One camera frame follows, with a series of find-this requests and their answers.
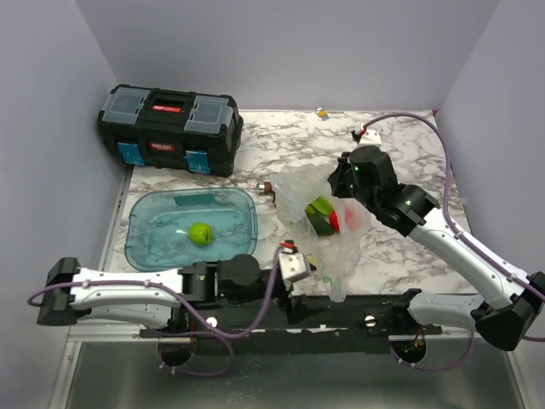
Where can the black plastic toolbox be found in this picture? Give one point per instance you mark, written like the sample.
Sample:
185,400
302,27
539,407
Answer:
160,128

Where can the red fake fruit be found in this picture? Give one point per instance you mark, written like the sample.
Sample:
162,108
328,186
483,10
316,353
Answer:
353,221

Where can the dark green fake avocado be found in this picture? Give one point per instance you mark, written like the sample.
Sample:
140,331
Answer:
321,226

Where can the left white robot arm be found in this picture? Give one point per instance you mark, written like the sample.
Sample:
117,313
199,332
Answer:
165,300

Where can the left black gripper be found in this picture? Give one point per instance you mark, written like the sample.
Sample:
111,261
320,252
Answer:
288,302

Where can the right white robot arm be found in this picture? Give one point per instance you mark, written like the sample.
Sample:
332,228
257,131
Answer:
508,299

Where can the small yellow blue object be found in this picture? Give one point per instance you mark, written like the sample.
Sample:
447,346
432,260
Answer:
323,114

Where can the translucent white plastic bag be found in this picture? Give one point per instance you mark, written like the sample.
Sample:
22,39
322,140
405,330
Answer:
335,257

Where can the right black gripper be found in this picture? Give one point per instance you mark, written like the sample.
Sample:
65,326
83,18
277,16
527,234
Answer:
335,178

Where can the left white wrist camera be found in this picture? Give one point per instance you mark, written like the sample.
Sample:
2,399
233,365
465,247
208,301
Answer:
293,265

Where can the green fake fruit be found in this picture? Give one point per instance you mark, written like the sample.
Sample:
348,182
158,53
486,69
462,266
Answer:
200,234
320,206

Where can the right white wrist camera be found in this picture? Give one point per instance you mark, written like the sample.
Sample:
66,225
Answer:
366,136

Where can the teal transparent plastic tray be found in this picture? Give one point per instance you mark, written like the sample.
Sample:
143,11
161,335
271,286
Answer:
158,224

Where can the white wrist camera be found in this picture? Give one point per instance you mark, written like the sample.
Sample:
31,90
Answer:
366,136
293,265

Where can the black metal base rail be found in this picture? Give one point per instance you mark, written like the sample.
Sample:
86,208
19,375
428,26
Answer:
359,324

